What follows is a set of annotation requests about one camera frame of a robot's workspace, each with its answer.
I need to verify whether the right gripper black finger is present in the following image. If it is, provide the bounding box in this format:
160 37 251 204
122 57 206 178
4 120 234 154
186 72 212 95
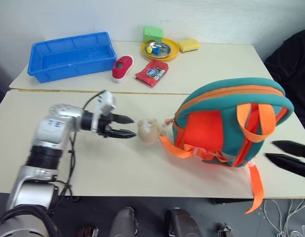
271 140 305 160
264 153 305 181

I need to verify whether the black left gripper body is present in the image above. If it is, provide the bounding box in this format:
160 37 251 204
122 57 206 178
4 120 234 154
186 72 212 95
97 112 118 138

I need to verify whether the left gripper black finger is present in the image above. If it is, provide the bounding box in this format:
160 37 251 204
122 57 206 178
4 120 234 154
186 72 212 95
113 114 135 125
110 128 138 140

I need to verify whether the orange and teal backpack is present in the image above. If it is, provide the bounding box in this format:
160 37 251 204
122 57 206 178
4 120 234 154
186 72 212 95
159 77 295 214

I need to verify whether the red slip-on shoe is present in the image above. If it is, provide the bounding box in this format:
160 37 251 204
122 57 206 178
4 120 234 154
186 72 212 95
111 55 135 84

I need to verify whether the red snack bag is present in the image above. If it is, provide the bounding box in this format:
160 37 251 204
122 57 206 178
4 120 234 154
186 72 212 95
134 59 170 88

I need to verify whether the black bulky fabric object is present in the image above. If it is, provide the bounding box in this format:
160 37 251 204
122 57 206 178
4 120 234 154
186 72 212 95
264 28 305 130

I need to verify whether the blue plastic bin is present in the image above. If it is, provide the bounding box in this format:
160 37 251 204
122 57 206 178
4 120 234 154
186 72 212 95
27 31 118 84

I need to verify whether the shiny metal bowl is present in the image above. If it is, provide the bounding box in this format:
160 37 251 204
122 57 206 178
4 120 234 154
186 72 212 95
144 40 173 59

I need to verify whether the yellow plastic plate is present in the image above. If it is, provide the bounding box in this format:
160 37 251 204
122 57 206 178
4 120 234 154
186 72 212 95
141 37 180 62

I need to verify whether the grey rounded shape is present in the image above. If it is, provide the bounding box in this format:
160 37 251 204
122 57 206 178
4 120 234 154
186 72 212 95
109 206 139 237

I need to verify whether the green foam block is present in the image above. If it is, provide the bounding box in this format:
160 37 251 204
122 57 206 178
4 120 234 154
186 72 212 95
143 25 164 43

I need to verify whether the yellow sponge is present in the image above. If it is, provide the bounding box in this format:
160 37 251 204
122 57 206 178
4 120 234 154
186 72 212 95
177 37 202 54

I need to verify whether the brown rounded shape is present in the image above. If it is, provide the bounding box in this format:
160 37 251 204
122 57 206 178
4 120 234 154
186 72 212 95
75 225 100 237

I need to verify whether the dark rounded shape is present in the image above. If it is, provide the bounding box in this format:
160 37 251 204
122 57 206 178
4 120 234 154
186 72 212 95
165 208 204 237

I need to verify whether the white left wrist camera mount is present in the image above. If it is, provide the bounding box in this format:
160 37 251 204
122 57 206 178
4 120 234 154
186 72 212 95
91 90 117 132

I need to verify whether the beige plush bear keychain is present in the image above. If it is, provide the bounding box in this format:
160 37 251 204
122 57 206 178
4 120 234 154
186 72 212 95
137 118 168 144

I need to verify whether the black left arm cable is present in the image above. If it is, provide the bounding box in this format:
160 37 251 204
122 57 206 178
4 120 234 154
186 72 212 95
52 89 105 198

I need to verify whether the white floor cable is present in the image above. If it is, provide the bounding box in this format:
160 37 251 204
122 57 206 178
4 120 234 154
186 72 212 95
263 198 305 237

